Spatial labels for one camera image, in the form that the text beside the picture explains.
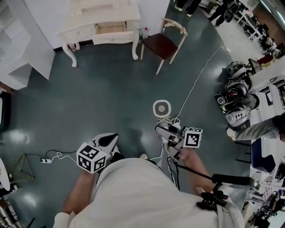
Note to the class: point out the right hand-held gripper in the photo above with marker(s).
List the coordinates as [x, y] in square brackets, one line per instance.
[192, 138]

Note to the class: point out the black clamp mount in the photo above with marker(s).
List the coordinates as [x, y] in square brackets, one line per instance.
[211, 200]

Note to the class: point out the pink capped bottle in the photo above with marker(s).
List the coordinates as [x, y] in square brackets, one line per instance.
[145, 33]

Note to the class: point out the black white seat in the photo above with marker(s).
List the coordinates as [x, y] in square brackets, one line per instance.
[5, 111]

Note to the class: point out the wooden chair brown seat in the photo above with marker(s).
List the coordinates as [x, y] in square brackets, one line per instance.
[160, 45]

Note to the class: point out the person's white right shoe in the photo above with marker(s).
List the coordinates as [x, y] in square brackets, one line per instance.
[143, 156]

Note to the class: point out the large cream wooden drawer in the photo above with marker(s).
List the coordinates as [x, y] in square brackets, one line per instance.
[112, 38]

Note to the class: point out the white power strip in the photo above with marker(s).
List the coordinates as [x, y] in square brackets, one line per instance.
[46, 160]

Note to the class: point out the cream dressing table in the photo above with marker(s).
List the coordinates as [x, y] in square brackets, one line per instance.
[89, 20]

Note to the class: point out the white shelf cabinet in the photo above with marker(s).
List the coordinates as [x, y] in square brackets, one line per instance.
[22, 44]

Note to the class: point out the white round table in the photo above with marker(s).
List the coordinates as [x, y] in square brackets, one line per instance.
[4, 176]

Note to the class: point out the person's black trousers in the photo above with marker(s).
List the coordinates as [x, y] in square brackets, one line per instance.
[116, 158]

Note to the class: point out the person's white shirt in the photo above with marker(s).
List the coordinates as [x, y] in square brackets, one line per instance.
[138, 196]

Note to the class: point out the white hair dryer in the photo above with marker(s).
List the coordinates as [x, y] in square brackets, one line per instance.
[162, 108]

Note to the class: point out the grey humanoid robot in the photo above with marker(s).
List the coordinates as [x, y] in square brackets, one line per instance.
[236, 100]

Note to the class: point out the blue office chair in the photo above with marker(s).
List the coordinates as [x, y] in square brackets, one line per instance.
[262, 158]

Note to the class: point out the person's left forearm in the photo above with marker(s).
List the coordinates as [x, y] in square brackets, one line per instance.
[78, 191]

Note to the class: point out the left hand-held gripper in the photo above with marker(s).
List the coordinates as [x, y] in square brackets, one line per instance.
[89, 158]

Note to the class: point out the white desk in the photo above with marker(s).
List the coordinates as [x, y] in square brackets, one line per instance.
[274, 73]

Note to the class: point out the black camera bar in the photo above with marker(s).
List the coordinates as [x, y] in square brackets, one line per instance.
[233, 180]

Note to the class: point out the person's right forearm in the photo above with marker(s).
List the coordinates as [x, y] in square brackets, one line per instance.
[198, 171]

